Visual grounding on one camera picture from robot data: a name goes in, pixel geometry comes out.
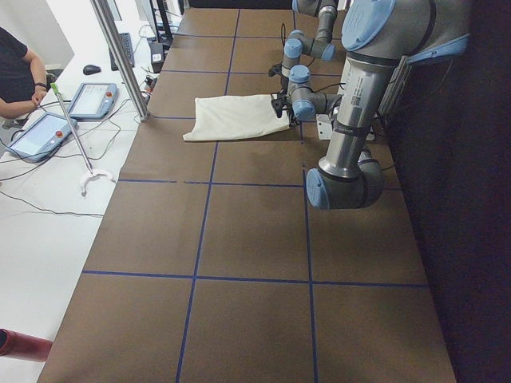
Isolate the thin metal rod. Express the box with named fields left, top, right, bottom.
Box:
left=50, top=82, right=94, bottom=178

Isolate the black box with label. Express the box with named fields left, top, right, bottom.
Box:
left=149, top=41, right=165, bottom=73

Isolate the cream long-sleeve cat shirt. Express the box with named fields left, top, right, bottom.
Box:
left=183, top=94, right=289, bottom=141

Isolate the black keyboard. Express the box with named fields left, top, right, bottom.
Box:
left=109, top=33, right=135, bottom=71

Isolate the white curved hook piece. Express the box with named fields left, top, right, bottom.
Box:
left=79, top=168, right=116, bottom=197

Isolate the person in black shirt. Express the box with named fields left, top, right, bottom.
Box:
left=1, top=28, right=48, bottom=120

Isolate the far blue teach pendant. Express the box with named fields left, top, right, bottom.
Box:
left=68, top=82, right=118, bottom=120

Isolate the black computer mouse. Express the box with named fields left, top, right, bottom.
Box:
left=82, top=65, right=101, bottom=76

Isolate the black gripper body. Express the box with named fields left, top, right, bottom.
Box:
left=268, top=63, right=283, bottom=77
left=270, top=92, right=298, bottom=127

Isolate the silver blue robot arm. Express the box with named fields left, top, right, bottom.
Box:
left=271, top=0, right=472, bottom=210
left=268, top=0, right=339, bottom=82

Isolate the near blue teach pendant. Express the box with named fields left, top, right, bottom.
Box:
left=6, top=113, right=71, bottom=163

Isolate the blue teach pendant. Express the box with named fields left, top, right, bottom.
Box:
left=6, top=113, right=71, bottom=163
left=68, top=82, right=118, bottom=120

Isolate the red fire extinguisher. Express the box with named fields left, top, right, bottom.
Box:
left=1, top=329, right=53, bottom=362

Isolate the aluminium frame post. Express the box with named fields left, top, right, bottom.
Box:
left=90, top=0, right=149, bottom=121

